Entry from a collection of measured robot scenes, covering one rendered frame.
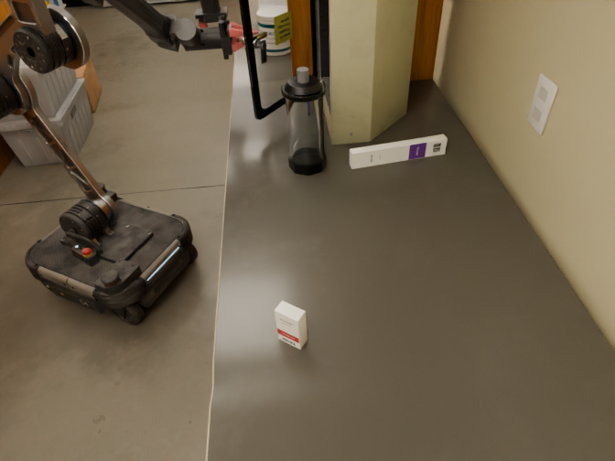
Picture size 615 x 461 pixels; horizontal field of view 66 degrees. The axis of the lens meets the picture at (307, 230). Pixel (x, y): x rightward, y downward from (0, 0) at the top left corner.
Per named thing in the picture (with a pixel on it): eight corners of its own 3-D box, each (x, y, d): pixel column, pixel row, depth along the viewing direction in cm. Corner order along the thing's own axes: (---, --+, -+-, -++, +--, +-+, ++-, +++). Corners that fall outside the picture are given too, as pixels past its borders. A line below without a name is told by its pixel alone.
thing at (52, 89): (86, 77, 328) (68, 28, 306) (59, 120, 283) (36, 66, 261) (25, 81, 327) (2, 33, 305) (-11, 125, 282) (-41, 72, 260)
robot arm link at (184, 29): (165, 16, 132) (158, 47, 132) (153, 1, 120) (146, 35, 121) (207, 26, 132) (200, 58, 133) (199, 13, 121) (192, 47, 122)
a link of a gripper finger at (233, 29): (255, 26, 127) (221, 29, 127) (259, 53, 132) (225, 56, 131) (255, 18, 132) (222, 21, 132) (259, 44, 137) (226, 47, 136)
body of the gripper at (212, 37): (224, 21, 125) (197, 24, 125) (231, 59, 132) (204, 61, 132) (225, 14, 130) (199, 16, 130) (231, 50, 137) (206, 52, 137)
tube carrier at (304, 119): (332, 154, 129) (331, 79, 115) (320, 176, 122) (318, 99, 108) (296, 148, 132) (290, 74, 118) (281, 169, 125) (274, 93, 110)
